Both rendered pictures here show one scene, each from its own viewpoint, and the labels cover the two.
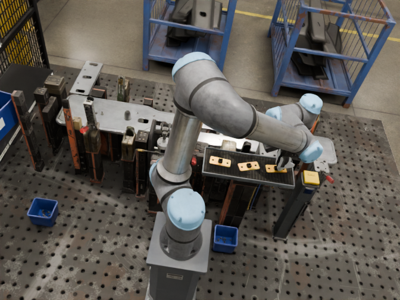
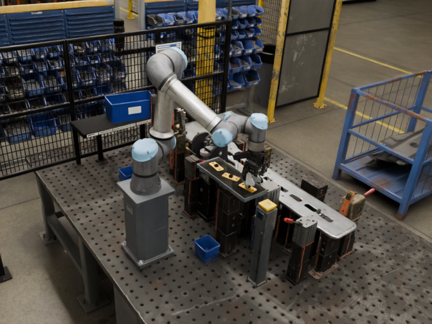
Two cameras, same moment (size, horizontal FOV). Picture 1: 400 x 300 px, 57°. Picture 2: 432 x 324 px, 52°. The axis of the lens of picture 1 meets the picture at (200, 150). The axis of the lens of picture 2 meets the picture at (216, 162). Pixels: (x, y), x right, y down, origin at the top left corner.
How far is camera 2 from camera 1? 1.63 m
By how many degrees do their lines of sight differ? 44
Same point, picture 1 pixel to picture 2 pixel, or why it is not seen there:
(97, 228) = not seen: hidden behind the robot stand
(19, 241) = (105, 183)
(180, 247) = (134, 179)
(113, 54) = (318, 159)
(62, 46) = (282, 139)
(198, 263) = (138, 198)
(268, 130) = (179, 94)
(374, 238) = not seen: outside the picture
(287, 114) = (233, 117)
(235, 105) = (157, 65)
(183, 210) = (139, 145)
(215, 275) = (178, 265)
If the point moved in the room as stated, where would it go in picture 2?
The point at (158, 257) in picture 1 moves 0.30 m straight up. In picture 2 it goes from (125, 184) to (122, 128)
